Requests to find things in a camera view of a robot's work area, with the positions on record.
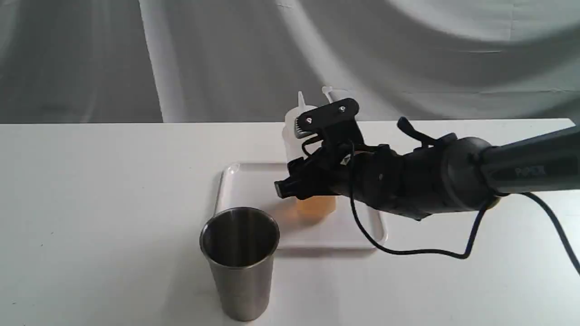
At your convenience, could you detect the white plastic tray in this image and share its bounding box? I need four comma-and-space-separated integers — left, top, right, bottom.
215, 162, 374, 250

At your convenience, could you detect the grey fabric backdrop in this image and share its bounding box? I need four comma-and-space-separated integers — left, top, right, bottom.
0, 0, 579, 124

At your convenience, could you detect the stainless steel cup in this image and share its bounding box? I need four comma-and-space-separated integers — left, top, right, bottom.
199, 207, 281, 322

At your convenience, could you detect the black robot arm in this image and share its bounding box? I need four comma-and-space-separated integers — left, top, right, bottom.
275, 118, 579, 221

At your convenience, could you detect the black camera cable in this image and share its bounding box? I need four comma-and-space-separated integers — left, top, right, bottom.
301, 136, 580, 274

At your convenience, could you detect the translucent squeeze bottle amber liquid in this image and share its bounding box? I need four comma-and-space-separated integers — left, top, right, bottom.
275, 91, 360, 224

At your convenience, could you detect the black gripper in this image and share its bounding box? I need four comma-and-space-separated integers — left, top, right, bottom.
274, 117, 458, 221

